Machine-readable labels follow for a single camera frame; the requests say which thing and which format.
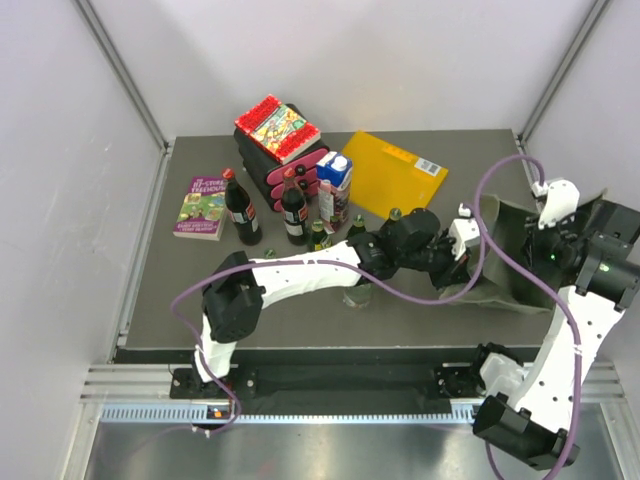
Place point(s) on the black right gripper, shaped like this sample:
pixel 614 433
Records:
pixel 531 246

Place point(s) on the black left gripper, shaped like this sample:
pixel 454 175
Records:
pixel 455 272

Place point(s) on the green canvas bag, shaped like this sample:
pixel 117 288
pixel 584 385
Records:
pixel 499 286

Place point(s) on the green perrier bottle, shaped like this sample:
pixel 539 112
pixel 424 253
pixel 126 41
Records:
pixel 358 226
pixel 319 238
pixel 394 215
pixel 270 254

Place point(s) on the clear chang soda bottle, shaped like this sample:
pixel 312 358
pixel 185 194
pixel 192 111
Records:
pixel 358 296

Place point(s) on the grape juice carton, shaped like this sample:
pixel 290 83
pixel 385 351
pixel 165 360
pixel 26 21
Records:
pixel 334 174

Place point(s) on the cola bottle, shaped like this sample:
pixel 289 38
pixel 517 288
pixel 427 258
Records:
pixel 241 210
pixel 294 209

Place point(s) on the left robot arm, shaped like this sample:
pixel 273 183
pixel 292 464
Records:
pixel 243 288

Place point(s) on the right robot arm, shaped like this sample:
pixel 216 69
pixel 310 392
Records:
pixel 531 414

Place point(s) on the yellow plastic folder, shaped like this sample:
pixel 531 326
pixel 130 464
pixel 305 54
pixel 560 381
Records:
pixel 386 176

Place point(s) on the black pink drawer unit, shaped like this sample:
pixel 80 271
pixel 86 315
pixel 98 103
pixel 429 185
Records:
pixel 267 174

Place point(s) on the red treehouse book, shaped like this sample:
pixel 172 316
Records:
pixel 277 129

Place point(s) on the purple treehouse book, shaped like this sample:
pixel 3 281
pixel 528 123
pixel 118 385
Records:
pixel 203 212

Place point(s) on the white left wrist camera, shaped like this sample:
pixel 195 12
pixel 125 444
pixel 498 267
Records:
pixel 467 235

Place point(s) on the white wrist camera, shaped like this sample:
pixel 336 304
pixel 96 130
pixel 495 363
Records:
pixel 559 200
pixel 467 235

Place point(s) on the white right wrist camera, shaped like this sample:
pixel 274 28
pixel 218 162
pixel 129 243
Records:
pixel 559 200

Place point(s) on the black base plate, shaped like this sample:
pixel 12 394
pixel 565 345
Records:
pixel 349 381

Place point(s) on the aluminium frame post right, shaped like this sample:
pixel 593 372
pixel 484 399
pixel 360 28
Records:
pixel 595 13

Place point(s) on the aluminium frame post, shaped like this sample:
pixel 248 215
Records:
pixel 99 32
pixel 595 13

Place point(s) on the aluminium front rail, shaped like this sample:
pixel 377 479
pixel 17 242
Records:
pixel 127 383

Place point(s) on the aluminium frame post left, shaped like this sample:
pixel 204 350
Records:
pixel 99 32

